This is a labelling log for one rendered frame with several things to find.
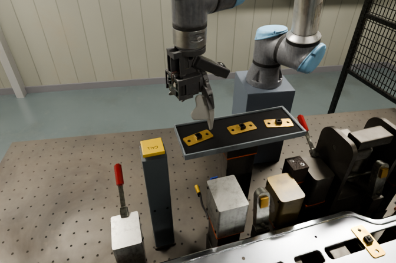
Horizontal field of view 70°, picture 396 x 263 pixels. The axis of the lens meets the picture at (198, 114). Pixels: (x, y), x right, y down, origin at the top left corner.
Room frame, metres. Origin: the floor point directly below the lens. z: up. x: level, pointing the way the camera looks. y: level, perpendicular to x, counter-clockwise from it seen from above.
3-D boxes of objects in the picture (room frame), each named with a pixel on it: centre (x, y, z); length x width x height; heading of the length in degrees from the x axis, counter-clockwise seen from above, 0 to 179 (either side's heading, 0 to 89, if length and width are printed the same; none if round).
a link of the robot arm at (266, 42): (1.06, -0.29, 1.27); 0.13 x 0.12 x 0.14; 43
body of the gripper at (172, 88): (0.60, 0.02, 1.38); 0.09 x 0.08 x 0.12; 121
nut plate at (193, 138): (0.62, 0.00, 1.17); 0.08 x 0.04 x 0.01; 121
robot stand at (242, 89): (1.07, -0.28, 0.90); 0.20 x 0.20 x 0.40; 8
